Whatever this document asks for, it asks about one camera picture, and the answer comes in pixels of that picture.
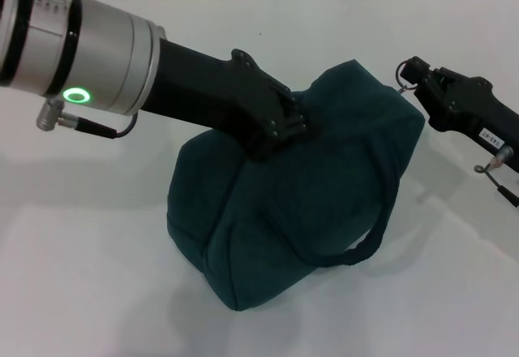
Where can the dark teal insulated lunch bag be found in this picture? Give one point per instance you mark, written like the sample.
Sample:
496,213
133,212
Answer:
308,211

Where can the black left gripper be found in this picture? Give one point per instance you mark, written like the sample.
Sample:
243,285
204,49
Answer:
211,97

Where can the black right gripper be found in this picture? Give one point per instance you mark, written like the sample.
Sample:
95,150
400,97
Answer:
478,109

